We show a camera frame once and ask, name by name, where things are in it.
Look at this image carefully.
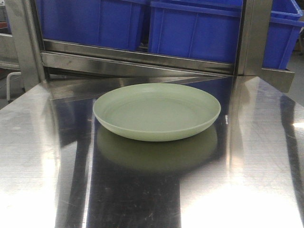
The blue plastic bin left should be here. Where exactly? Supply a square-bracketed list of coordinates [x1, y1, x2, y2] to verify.
[36, 0, 148, 51]

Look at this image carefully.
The blue plastic bin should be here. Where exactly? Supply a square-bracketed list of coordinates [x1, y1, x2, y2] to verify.
[36, 0, 148, 51]
[148, 0, 304, 69]

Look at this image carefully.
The stainless steel shelf rack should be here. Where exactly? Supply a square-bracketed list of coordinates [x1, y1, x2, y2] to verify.
[4, 0, 296, 93]

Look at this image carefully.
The green round plate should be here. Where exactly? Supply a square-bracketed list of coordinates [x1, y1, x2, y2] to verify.
[93, 83, 221, 142]

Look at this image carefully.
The blue plastic bin right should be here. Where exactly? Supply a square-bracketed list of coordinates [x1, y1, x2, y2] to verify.
[148, 0, 304, 69]

